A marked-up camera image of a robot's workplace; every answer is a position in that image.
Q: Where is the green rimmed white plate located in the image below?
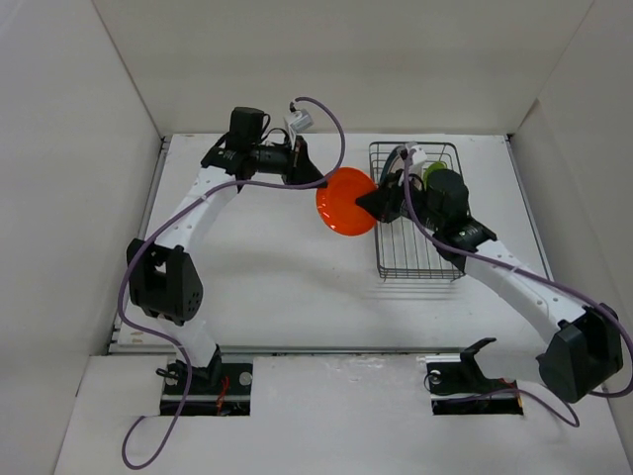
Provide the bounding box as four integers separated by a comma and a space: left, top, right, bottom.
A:
378, 144, 407, 186

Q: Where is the green plastic plate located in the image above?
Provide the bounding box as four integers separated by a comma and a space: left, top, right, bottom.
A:
422, 161, 447, 183

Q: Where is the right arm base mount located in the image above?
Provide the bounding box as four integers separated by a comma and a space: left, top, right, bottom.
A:
424, 361, 523, 416

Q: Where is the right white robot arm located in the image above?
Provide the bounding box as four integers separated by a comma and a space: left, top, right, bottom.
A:
355, 169, 623, 403

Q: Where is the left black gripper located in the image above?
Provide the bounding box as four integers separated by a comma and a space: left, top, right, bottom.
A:
250, 135, 326, 190

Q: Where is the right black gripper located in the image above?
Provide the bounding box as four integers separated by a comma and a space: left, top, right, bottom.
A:
354, 168, 443, 233

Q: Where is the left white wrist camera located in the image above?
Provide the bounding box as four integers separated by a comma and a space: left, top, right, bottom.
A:
284, 109, 314, 147

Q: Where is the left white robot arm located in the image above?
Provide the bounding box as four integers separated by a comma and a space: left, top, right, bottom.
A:
127, 107, 323, 393

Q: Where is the aluminium rail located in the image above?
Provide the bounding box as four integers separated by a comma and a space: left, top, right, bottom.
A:
108, 343, 463, 356

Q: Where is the orange plastic plate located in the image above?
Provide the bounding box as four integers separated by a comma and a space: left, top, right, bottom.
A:
316, 167, 377, 237

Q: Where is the grey wire dish rack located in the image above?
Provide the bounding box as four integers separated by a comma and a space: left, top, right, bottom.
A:
374, 142, 463, 281

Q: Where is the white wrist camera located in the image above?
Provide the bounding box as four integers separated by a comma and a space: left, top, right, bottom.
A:
401, 142, 428, 176
284, 109, 314, 147

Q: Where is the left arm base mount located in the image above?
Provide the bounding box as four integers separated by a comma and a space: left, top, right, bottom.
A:
156, 360, 253, 417

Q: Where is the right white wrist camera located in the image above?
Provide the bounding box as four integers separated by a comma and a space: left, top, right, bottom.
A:
401, 142, 428, 176

